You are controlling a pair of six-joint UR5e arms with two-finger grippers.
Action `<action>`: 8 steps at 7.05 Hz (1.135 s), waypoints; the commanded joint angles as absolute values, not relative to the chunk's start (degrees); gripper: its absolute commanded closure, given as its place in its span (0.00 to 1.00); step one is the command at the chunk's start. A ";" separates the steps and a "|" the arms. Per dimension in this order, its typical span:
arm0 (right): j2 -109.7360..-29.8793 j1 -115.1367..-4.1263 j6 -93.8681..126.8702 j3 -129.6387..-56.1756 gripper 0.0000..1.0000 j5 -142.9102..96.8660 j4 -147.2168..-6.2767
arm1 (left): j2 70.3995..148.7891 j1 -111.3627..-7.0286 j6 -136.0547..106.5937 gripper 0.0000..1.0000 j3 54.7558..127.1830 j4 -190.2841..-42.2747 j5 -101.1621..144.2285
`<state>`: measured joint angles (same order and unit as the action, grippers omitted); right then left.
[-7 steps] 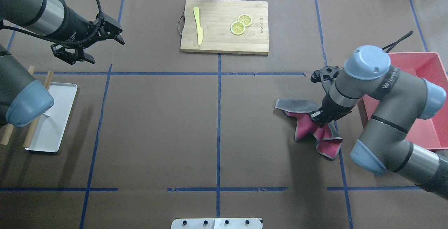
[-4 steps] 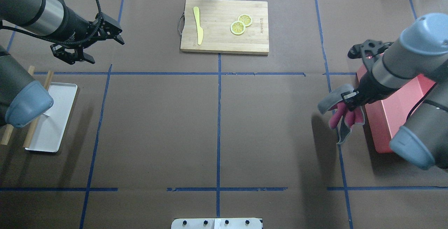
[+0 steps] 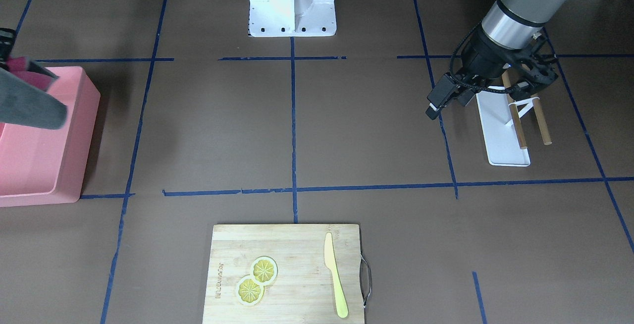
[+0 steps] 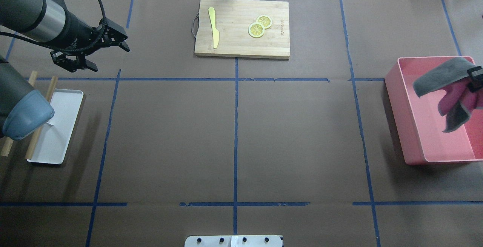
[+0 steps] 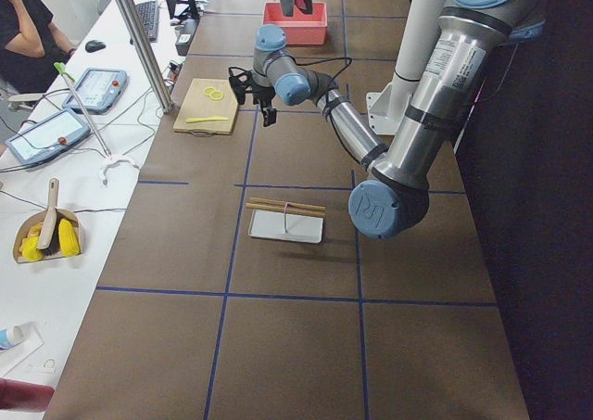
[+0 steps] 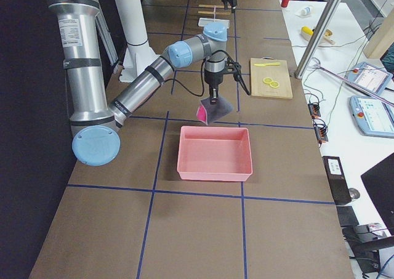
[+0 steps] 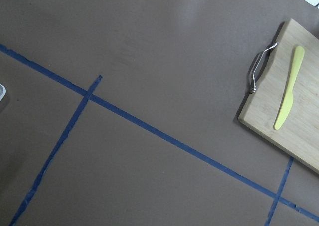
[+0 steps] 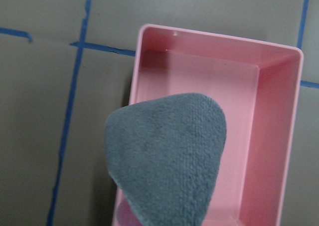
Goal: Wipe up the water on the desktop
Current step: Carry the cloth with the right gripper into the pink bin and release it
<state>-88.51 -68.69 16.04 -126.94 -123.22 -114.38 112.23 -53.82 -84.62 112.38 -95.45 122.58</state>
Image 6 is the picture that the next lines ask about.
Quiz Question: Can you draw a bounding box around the far teach pendant tablet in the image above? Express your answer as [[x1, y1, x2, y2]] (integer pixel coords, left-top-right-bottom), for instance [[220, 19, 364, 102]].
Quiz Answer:
[[345, 62, 393, 95]]

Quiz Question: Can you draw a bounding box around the wooden board upright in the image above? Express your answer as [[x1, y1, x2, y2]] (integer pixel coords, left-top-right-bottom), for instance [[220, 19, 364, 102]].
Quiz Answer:
[[363, 9, 394, 59]]

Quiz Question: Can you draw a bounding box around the aluminium frame post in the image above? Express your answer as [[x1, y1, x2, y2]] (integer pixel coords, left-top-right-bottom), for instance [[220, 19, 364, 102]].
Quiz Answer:
[[294, 0, 341, 79]]

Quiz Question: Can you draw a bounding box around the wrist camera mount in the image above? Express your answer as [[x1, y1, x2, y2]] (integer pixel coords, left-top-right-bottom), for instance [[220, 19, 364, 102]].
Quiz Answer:
[[226, 61, 242, 83]]

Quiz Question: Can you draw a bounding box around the beige dustpan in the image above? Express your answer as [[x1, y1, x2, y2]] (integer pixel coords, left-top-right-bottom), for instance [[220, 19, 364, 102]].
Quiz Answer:
[[319, 29, 336, 45]]

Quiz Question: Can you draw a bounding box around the lemon slice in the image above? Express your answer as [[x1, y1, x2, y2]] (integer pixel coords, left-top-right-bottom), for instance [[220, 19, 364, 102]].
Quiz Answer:
[[268, 81, 279, 89], [263, 77, 273, 84]]

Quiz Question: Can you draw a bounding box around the black box with label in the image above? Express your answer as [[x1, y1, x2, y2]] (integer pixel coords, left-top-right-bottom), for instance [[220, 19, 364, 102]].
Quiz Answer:
[[322, 156, 352, 206]]

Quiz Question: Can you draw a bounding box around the white rack tray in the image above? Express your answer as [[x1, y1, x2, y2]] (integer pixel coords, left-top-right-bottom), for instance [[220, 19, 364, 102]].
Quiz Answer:
[[198, 17, 230, 29]]

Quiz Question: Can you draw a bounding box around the near teach pendant tablet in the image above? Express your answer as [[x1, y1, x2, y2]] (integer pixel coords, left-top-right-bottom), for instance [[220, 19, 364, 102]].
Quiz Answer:
[[349, 95, 393, 138]]

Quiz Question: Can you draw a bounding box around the pink plastic bin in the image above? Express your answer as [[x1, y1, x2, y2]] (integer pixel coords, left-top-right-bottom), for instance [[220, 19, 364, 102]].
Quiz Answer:
[[177, 126, 253, 182]]

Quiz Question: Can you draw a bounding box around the wooden rack rod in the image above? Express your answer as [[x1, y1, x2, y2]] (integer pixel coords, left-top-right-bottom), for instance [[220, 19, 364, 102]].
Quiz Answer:
[[198, 10, 231, 15], [198, 4, 224, 9]]

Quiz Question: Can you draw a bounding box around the wooden rack rod inner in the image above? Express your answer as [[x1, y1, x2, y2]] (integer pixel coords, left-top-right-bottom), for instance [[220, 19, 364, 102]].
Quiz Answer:
[[198, 10, 231, 15]]

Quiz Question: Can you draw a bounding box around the wooden rack rod outer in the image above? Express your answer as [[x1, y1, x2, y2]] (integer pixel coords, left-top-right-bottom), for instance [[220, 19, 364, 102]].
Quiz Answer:
[[198, 4, 224, 9]]

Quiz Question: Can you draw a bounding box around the yellow plastic knife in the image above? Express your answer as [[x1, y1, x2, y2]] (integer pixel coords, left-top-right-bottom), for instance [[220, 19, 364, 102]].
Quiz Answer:
[[253, 62, 281, 67]]

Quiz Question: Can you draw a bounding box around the lemon slice far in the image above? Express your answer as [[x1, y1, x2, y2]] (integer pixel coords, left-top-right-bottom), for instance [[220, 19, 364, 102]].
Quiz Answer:
[[263, 77, 273, 84]]

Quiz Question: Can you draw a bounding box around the orange connector block near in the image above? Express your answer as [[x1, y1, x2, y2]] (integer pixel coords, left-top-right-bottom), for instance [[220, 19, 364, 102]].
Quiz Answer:
[[313, 118, 328, 145]]

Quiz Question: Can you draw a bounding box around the white blue tube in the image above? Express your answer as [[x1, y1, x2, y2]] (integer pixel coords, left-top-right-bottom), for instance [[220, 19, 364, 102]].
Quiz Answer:
[[295, 6, 313, 18]]

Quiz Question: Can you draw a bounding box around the black monitor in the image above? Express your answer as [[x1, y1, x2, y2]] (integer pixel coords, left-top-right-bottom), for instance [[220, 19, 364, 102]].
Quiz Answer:
[[361, 155, 393, 234]]

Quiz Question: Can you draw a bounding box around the lemon slice near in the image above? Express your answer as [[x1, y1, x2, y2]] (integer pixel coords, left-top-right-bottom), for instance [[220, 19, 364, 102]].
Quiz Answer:
[[268, 81, 279, 89]]

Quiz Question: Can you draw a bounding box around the orange connector block far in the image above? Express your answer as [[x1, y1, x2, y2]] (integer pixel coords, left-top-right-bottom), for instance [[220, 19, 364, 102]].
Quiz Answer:
[[308, 102, 321, 118]]

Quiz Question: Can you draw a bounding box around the grey pink towel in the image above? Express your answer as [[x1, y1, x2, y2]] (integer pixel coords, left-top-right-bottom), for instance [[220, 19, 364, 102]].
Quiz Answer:
[[196, 97, 233, 125]]

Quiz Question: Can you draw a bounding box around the orange connector block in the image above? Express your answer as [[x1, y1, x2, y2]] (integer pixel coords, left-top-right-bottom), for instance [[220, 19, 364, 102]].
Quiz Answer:
[[308, 102, 321, 118], [313, 118, 328, 145]]

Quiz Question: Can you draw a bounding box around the teach pendant tablet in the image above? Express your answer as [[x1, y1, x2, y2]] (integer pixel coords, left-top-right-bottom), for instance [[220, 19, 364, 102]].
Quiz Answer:
[[345, 62, 393, 95], [349, 95, 393, 138]]

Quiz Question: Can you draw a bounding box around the bamboo cutting board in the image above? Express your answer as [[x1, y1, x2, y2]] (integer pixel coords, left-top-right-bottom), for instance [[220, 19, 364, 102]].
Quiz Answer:
[[250, 58, 293, 99]]

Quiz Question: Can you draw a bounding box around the reacher grabber stick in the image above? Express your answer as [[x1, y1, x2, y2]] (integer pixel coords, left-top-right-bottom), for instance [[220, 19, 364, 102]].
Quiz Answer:
[[312, 57, 393, 107]]

